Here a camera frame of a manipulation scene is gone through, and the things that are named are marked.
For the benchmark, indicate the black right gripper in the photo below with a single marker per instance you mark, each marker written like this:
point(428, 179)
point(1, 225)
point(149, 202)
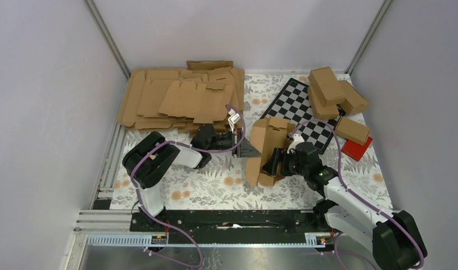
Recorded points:
point(277, 156)

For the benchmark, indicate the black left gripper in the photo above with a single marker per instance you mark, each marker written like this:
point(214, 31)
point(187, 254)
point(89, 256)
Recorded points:
point(245, 149)

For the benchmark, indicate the cardboard box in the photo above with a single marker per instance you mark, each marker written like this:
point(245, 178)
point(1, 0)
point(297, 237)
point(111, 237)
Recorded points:
point(354, 102)
point(326, 86)
point(352, 130)
point(266, 135)
point(319, 111)

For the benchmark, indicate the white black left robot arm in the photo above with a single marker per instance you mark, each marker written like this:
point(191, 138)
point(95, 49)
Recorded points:
point(150, 159)

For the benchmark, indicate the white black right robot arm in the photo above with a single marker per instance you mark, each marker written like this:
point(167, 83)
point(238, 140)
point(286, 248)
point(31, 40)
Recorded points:
point(366, 216)

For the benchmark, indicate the cardboard box on red block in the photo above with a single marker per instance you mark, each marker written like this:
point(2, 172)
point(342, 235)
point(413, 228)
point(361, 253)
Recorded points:
point(352, 130)

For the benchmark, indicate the floral patterned tablecloth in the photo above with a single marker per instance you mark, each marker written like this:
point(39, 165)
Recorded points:
point(221, 184)

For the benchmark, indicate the black white chessboard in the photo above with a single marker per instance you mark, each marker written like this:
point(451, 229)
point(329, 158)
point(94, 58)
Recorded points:
point(292, 103)

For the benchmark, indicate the stack of flat cardboard sheets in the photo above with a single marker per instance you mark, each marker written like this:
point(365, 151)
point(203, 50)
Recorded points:
point(182, 98)

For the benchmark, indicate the red flat block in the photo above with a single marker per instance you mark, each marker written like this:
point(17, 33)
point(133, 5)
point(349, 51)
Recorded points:
point(355, 151)

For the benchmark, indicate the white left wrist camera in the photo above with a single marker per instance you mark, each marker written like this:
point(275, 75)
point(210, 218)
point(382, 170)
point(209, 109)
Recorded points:
point(233, 119)

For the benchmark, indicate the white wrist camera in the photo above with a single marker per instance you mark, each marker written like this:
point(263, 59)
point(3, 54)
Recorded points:
point(295, 140)
point(233, 119)

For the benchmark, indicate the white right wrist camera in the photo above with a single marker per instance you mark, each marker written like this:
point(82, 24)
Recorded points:
point(295, 140)

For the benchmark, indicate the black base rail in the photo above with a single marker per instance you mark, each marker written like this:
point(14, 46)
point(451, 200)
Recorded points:
point(237, 227)

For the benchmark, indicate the aluminium frame rail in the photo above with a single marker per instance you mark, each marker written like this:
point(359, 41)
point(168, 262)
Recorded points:
point(118, 221)

